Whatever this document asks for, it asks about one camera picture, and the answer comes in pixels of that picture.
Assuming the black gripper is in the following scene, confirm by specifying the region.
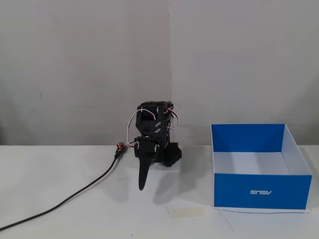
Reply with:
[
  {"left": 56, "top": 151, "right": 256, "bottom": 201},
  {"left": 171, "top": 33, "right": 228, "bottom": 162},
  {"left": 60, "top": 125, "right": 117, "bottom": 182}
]
[{"left": 134, "top": 135, "right": 160, "bottom": 192}]

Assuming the blue and white cardboard box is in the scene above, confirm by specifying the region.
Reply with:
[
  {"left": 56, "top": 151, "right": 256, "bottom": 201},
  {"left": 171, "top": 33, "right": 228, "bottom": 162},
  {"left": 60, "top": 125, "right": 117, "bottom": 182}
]
[{"left": 210, "top": 123, "right": 313, "bottom": 210}]

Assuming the controller board with red LED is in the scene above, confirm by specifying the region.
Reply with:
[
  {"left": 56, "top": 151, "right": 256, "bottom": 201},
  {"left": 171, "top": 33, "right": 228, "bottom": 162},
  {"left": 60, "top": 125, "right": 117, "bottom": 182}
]
[{"left": 115, "top": 141, "right": 128, "bottom": 154}]

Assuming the white red servo wire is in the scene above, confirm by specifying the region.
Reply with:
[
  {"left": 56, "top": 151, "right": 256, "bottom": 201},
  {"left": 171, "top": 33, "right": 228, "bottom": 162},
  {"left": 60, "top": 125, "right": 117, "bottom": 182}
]
[
  {"left": 161, "top": 105, "right": 181, "bottom": 130},
  {"left": 125, "top": 109, "right": 143, "bottom": 148}
]

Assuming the black robot base clamp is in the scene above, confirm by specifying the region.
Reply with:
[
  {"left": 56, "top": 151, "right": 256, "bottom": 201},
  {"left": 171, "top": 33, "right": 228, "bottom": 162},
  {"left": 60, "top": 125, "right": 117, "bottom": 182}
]
[{"left": 161, "top": 141, "right": 184, "bottom": 168}]

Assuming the clear tape strip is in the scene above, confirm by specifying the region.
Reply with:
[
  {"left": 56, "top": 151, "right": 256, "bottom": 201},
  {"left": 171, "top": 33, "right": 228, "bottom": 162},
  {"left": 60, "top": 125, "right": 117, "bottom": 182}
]
[{"left": 165, "top": 206, "right": 205, "bottom": 219}]

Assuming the black power cable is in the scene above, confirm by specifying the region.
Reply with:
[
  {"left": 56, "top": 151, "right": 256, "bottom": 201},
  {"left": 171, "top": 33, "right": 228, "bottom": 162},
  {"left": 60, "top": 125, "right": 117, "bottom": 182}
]
[{"left": 0, "top": 151, "right": 121, "bottom": 231}]

